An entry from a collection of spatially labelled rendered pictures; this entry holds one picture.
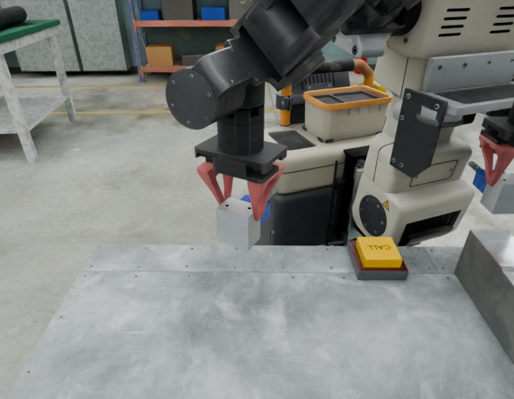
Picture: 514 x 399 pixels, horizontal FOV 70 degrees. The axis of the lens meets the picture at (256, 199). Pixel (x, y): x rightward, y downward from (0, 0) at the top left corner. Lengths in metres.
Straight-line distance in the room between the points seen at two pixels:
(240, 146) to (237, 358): 0.27
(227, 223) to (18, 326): 1.46
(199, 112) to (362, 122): 0.82
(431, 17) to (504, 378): 0.55
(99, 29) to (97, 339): 5.31
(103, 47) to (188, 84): 5.40
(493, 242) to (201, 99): 0.47
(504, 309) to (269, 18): 0.47
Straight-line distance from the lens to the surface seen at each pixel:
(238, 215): 0.48
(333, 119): 1.07
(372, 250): 0.64
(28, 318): 1.87
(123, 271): 0.67
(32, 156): 3.26
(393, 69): 0.87
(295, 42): 0.37
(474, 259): 0.65
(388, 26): 0.71
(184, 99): 0.36
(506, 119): 0.67
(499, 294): 0.61
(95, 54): 5.80
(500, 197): 0.67
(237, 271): 0.63
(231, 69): 0.36
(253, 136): 0.43
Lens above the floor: 1.22
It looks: 31 degrees down
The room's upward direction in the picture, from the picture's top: straight up
